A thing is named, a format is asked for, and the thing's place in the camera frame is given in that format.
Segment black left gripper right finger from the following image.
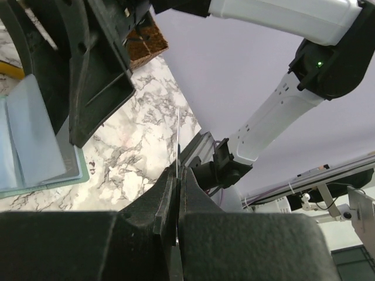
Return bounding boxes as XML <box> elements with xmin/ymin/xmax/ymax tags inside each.
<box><xmin>178</xmin><ymin>168</ymin><xmax>339</xmax><ymax>280</ymax></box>

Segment brown woven organizer basket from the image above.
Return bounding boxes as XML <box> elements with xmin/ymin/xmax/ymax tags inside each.
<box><xmin>124</xmin><ymin>12</ymin><xmax>169</xmax><ymax>71</ymax></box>

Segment yellow handled pliers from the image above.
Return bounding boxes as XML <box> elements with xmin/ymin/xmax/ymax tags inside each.
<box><xmin>0</xmin><ymin>60</ymin><xmax>25</xmax><ymax>80</ymax></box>

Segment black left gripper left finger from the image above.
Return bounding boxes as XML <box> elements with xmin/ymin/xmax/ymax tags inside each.
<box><xmin>1</xmin><ymin>167</ymin><xmax>176</xmax><ymax>280</ymax></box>

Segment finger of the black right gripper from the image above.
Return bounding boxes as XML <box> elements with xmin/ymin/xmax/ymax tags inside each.
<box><xmin>1</xmin><ymin>1</ymin><xmax>76</xmax><ymax>133</ymax></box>
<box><xmin>68</xmin><ymin>1</ymin><xmax>135</xmax><ymax>148</ymax></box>

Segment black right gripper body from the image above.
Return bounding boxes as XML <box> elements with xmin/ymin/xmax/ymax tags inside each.
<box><xmin>108</xmin><ymin>0</ymin><xmax>151</xmax><ymax>32</ymax></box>

